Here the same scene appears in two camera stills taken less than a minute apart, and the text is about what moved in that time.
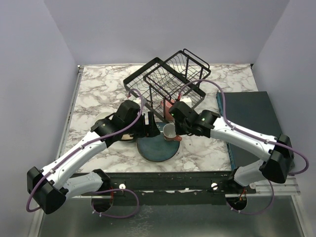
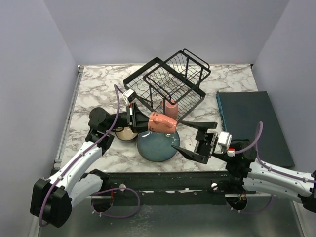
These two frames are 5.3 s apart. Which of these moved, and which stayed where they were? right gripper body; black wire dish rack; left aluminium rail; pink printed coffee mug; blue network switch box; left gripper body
Moved: pink printed coffee mug; left gripper body; right gripper body
Stayed: black wire dish rack; blue network switch box; left aluminium rail
